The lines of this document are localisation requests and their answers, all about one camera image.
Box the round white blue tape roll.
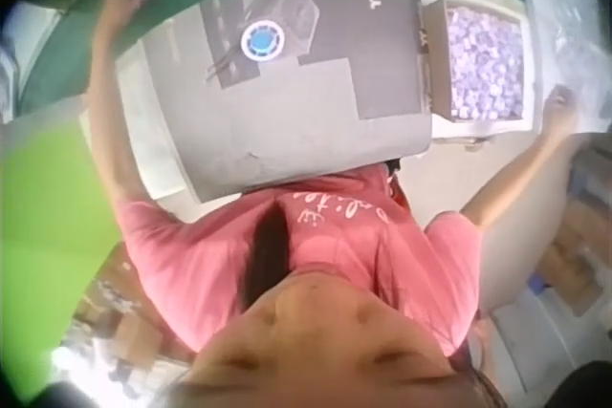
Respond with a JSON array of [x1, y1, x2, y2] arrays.
[[240, 19, 287, 63]]

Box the grey printed carton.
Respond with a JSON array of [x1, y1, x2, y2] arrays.
[[114, 0, 434, 206]]

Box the clear plastic bags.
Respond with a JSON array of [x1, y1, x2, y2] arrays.
[[514, 0, 612, 136]]

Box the person's right hand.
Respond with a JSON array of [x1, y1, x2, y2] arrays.
[[542, 84, 583, 131]]

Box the white tray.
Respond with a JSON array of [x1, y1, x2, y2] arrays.
[[414, 0, 536, 142]]

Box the black tweezers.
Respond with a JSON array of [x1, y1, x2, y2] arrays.
[[204, 47, 246, 84]]

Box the pile of purple small parts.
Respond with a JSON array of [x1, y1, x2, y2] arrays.
[[444, 5, 526, 121]]

